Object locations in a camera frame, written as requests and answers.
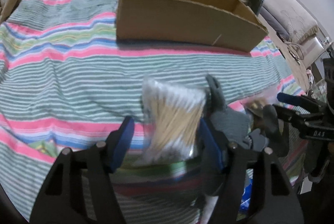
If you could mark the grey sock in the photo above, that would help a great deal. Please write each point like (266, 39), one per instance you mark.
(235, 126)

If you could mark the black phone on stand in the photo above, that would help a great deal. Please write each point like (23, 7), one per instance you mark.
(255, 6)

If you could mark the bag of cotton swabs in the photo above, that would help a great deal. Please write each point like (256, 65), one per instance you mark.
(172, 113)

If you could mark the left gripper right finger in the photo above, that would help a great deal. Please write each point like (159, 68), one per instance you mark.
(272, 197)

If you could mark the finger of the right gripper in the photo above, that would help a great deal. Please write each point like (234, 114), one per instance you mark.
(287, 115)
(307, 103)

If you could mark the white pillow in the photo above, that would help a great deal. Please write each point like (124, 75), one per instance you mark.
(294, 18)

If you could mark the striped colourful towel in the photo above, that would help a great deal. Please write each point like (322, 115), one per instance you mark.
(67, 82)

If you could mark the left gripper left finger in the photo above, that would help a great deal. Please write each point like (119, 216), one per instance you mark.
(61, 198)

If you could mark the clear bag with snacks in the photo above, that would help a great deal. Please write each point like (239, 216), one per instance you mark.
(254, 105)

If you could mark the blue Vinda tissue pack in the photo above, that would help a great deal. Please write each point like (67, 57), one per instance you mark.
(246, 196)

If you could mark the brown cardboard box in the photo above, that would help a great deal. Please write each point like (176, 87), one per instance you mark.
(229, 24)

